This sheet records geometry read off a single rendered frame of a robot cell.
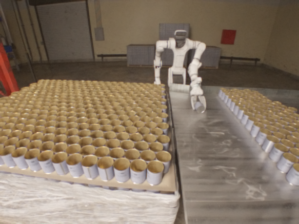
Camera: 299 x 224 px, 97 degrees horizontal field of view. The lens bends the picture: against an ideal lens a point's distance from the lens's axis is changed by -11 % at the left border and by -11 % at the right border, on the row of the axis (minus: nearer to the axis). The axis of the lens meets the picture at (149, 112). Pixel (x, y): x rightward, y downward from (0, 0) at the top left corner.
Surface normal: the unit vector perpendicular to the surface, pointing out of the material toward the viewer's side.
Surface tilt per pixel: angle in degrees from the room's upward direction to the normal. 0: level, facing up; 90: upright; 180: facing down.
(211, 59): 92
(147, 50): 89
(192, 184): 0
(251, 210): 0
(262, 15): 90
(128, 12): 90
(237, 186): 0
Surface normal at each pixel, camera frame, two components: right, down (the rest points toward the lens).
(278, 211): 0.00, -0.88
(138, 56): -0.10, 0.51
